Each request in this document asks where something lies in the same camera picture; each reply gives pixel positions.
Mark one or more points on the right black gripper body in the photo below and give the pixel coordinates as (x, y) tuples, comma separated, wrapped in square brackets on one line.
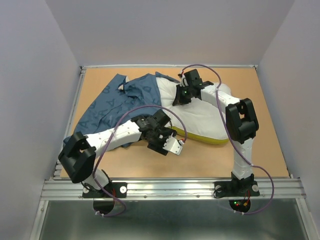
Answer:
[(184, 91)]

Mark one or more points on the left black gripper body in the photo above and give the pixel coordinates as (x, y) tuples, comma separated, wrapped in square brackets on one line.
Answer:
[(161, 135)]

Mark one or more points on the white pillow yellow edge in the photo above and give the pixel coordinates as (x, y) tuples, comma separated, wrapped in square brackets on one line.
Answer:
[(201, 119)]

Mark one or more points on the blue lettered pillowcase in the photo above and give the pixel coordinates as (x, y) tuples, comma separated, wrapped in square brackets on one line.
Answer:
[(119, 96)]

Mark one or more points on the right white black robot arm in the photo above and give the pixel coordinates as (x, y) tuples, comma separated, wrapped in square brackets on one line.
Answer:
[(241, 125)]

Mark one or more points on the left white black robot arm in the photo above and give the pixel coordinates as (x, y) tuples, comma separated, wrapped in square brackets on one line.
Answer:
[(80, 151)]

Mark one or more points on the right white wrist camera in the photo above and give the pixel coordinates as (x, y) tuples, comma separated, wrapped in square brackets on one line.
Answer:
[(183, 80)]

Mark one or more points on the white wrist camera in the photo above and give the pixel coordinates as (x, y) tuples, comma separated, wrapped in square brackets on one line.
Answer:
[(183, 80), (173, 145)]

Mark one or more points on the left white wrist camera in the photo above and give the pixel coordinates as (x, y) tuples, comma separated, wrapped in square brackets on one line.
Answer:
[(173, 145)]

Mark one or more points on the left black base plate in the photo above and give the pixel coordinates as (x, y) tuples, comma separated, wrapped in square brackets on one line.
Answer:
[(117, 189)]

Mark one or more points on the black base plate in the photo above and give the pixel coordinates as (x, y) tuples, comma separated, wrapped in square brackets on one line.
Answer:
[(117, 189), (235, 189)]

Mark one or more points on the aluminium mounting rail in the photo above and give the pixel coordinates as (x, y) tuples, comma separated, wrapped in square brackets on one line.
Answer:
[(140, 189)]

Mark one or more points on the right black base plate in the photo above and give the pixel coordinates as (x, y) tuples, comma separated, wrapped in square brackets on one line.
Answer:
[(235, 189)]

